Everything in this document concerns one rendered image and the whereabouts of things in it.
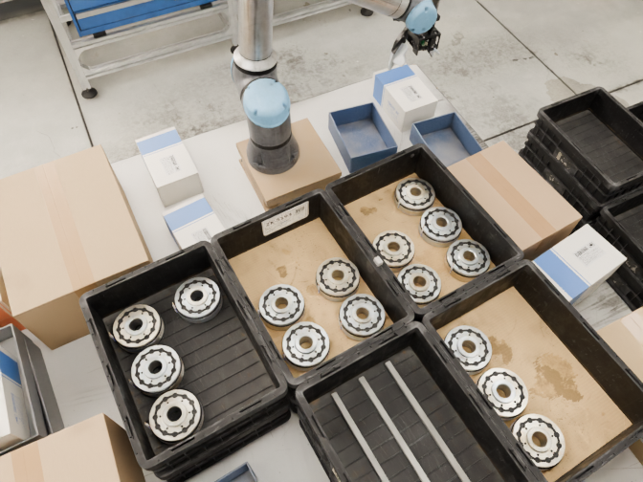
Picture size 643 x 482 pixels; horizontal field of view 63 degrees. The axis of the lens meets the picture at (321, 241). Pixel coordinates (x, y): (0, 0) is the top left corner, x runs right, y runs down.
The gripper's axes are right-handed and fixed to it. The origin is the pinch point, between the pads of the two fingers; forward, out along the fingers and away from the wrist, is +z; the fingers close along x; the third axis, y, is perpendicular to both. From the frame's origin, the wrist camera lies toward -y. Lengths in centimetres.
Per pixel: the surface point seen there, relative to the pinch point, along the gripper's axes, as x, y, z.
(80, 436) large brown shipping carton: -112, 67, -2
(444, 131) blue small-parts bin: 6.8, 16.0, 17.6
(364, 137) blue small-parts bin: -17.7, 7.1, 17.8
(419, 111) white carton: -0.3, 10.2, 11.1
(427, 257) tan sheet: -29, 59, 5
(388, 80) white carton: -3.4, -4.2, 9.2
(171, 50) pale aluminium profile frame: -49, -137, 76
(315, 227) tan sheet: -50, 39, 5
